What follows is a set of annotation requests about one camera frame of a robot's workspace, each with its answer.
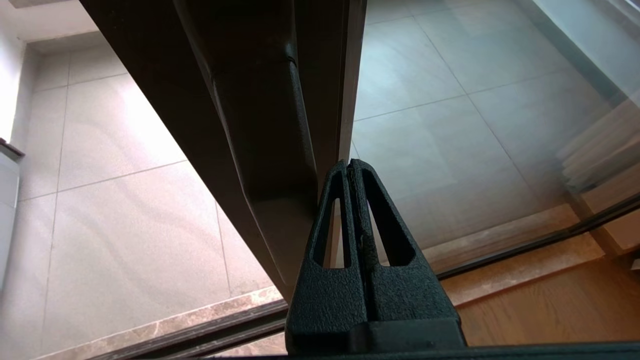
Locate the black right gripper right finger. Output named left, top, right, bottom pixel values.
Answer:
left=348, top=158, right=467, bottom=349

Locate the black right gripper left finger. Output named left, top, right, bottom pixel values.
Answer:
left=285, top=160, right=369, bottom=352

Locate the black door handle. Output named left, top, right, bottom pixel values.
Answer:
left=172, top=0, right=321, bottom=288

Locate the dark framed sliding glass door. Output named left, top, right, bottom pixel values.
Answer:
left=79, top=0, right=640, bottom=303

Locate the white front-load washing machine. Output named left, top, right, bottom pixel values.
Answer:
left=0, top=139, right=25, bottom=293

